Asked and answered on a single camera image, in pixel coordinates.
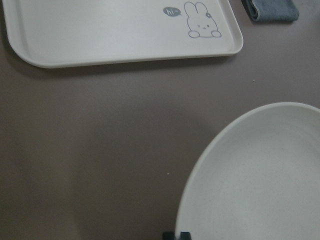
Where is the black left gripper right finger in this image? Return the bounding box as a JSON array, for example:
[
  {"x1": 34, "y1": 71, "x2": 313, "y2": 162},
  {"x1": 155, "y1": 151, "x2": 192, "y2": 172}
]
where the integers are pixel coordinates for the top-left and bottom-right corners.
[{"x1": 179, "y1": 231, "x2": 192, "y2": 240}]

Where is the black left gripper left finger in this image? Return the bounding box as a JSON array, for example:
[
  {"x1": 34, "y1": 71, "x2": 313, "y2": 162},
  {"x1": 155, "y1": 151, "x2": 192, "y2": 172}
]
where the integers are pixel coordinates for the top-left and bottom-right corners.
[{"x1": 162, "y1": 231, "x2": 176, "y2": 240}]

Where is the cream shallow plate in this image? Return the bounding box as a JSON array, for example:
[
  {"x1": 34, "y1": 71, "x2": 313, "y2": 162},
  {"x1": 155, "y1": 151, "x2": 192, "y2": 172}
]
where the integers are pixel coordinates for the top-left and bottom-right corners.
[{"x1": 175, "y1": 102, "x2": 320, "y2": 240}]

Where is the cream rabbit tray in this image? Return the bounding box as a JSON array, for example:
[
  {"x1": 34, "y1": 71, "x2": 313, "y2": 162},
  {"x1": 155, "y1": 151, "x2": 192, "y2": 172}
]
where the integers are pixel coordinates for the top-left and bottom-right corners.
[{"x1": 2, "y1": 0, "x2": 244, "y2": 69}]

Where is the grey folded cloth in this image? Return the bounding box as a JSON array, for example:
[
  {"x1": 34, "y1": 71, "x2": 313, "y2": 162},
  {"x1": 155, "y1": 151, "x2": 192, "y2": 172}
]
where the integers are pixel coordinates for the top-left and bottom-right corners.
[{"x1": 243, "y1": 0, "x2": 300, "y2": 22}]

